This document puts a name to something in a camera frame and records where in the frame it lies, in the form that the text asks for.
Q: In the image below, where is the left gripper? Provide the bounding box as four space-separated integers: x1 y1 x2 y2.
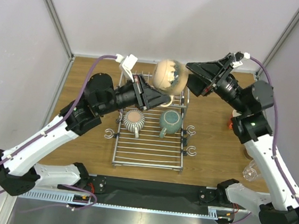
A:
96 70 172 123

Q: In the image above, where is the white ribbed mug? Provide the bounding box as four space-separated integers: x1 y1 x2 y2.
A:
123 110 146 138

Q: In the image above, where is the beige ceramic mug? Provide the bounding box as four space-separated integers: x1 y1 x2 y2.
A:
152 59 191 107

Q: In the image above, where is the teal ceramic mug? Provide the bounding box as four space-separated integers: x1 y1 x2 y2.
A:
159 110 183 138

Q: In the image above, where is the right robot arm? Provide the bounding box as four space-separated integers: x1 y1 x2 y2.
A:
185 52 299 224

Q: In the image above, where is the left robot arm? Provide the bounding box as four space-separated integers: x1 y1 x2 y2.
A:
0 73 171 196

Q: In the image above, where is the orange mug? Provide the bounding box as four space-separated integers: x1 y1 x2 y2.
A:
228 110 241 130

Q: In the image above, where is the steel tumbler cup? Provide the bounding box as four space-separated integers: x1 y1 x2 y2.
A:
243 149 253 160

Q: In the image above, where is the black base mat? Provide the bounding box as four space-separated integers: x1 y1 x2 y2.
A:
90 175 219 207

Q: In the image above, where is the clear glass cup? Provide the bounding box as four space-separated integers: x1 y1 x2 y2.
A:
243 160 262 181

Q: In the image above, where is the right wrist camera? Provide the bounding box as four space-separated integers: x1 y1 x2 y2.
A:
231 51 251 69

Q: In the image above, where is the metal wire dish rack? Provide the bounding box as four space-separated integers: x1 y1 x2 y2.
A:
108 68 194 177

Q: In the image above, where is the white cable duct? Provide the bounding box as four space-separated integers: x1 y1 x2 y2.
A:
18 189 234 221

